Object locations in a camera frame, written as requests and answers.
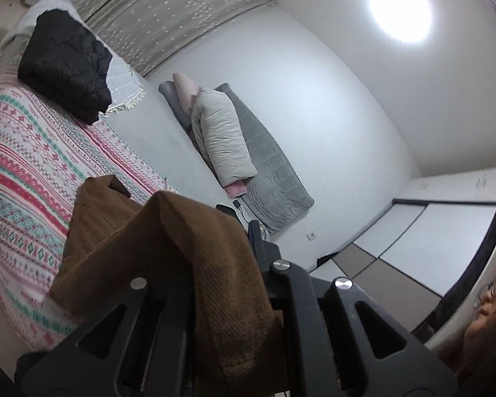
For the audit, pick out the folded white duvet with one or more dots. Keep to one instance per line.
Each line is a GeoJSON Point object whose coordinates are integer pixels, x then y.
{"type": "Point", "coordinates": [223, 140]}

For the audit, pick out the bed with pale sheet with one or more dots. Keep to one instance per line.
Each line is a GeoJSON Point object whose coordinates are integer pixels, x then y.
{"type": "Point", "coordinates": [169, 153]}

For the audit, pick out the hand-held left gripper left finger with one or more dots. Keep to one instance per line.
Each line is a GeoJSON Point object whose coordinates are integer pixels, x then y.
{"type": "Point", "coordinates": [142, 297]}

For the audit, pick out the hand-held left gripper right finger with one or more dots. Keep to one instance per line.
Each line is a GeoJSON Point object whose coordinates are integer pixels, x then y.
{"type": "Point", "coordinates": [297, 297]}

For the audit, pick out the white wall socket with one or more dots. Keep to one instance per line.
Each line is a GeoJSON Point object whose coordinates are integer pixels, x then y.
{"type": "Point", "coordinates": [311, 235]}

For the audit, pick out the pink cloth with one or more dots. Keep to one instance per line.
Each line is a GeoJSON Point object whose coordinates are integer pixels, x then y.
{"type": "Point", "coordinates": [235, 189]}

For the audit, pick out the wardrobe with sliding doors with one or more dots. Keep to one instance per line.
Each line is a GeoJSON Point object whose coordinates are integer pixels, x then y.
{"type": "Point", "coordinates": [430, 235]}

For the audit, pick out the pale fringed throw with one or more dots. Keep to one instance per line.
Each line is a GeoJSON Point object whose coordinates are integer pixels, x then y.
{"type": "Point", "coordinates": [124, 82]}

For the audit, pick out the black garment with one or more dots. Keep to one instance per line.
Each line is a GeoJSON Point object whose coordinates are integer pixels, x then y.
{"type": "Point", "coordinates": [225, 210]}

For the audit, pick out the grey quilted headboard pad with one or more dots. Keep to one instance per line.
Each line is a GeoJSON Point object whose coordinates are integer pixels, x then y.
{"type": "Point", "coordinates": [272, 173]}

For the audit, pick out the patterned knit-print blanket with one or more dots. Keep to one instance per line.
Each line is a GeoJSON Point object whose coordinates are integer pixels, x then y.
{"type": "Point", "coordinates": [24, 173]}

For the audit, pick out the brown jacket with fur collar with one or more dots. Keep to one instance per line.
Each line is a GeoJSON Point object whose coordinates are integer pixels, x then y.
{"type": "Point", "coordinates": [215, 256]}

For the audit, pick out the folded grey and beige pillows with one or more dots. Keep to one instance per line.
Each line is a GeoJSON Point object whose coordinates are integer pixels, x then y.
{"type": "Point", "coordinates": [182, 99]}

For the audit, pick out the person's head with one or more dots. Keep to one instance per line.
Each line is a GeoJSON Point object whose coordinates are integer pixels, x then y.
{"type": "Point", "coordinates": [487, 339]}

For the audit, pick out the person's glasses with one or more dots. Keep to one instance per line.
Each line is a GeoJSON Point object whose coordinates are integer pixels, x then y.
{"type": "Point", "coordinates": [494, 285]}

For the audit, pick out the round ceiling lamp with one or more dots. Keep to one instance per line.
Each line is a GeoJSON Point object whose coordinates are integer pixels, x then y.
{"type": "Point", "coordinates": [400, 7]}

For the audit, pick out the grey star-print curtain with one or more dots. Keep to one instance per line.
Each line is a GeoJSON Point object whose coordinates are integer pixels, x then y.
{"type": "Point", "coordinates": [161, 12]}

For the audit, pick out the black puffer jacket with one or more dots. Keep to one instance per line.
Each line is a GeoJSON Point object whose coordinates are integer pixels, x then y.
{"type": "Point", "coordinates": [66, 66]}

